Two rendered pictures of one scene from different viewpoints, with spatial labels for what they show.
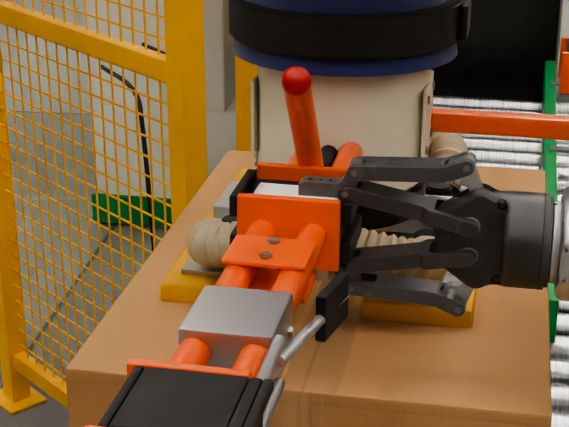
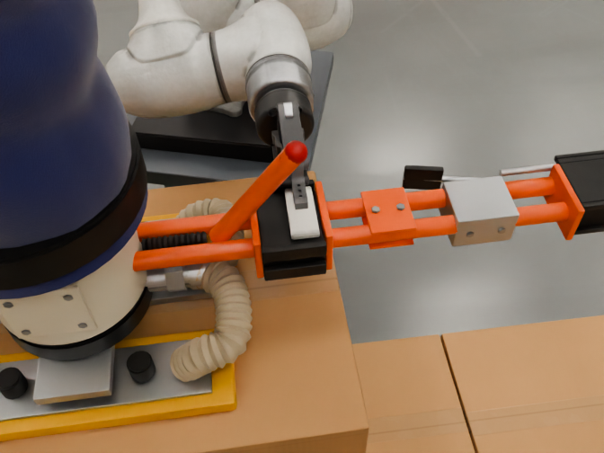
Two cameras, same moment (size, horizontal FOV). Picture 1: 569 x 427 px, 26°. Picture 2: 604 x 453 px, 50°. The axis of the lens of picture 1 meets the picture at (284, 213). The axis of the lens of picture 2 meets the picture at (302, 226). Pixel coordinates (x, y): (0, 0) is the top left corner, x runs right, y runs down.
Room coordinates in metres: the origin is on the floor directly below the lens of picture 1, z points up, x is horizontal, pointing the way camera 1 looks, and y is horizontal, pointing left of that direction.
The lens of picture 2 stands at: (1.06, 0.43, 1.76)
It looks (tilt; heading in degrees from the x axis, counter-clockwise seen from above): 50 degrees down; 251
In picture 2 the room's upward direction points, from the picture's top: straight up
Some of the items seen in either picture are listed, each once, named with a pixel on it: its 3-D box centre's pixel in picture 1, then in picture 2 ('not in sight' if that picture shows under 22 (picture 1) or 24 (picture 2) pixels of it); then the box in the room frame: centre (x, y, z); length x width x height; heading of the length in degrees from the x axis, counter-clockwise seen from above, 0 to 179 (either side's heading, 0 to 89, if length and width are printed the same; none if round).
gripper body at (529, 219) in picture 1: (493, 237); (286, 132); (0.88, -0.16, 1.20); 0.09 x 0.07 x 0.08; 78
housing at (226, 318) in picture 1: (237, 340); (476, 210); (0.72, 0.03, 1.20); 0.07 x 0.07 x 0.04; 79
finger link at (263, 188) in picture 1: (298, 196); (301, 212); (0.92, -0.01, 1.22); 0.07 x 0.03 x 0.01; 78
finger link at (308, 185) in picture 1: (331, 177); (298, 182); (0.91, -0.04, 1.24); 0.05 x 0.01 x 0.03; 78
